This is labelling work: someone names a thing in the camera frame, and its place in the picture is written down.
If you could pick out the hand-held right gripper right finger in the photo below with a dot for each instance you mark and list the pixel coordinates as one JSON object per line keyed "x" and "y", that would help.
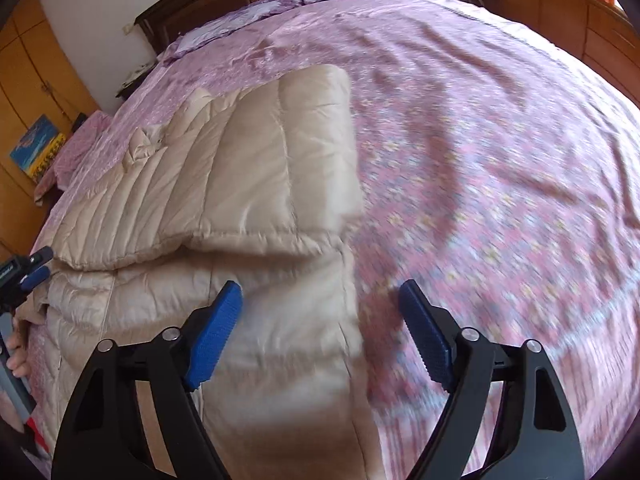
{"x": 430, "y": 335}

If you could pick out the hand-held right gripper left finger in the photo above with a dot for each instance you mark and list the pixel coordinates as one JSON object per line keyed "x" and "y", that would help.
{"x": 216, "y": 332}

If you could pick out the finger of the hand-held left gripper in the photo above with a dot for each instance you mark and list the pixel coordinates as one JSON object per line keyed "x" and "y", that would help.
{"x": 42, "y": 253}
{"x": 36, "y": 277}

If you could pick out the beige down jacket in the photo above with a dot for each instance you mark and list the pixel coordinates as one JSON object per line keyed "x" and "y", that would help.
{"x": 250, "y": 170}

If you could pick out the person's left hand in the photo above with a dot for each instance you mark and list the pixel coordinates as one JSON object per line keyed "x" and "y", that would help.
{"x": 16, "y": 350}

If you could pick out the blue and yellow painting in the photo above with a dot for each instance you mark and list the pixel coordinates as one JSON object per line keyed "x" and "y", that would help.
{"x": 35, "y": 147}

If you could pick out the light wooden wardrobe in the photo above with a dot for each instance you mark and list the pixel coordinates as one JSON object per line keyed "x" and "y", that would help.
{"x": 30, "y": 75}

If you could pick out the pink floral bedspread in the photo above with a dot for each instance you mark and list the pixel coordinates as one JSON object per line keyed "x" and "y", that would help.
{"x": 475, "y": 160}

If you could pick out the dark wooden nightstand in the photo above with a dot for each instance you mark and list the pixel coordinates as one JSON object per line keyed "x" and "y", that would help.
{"x": 134, "y": 82}

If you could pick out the wooden cabinet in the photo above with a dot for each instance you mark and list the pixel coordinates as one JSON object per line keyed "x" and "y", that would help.
{"x": 550, "y": 5}

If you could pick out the white wall socket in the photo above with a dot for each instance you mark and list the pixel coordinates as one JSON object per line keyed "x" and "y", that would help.
{"x": 129, "y": 28}

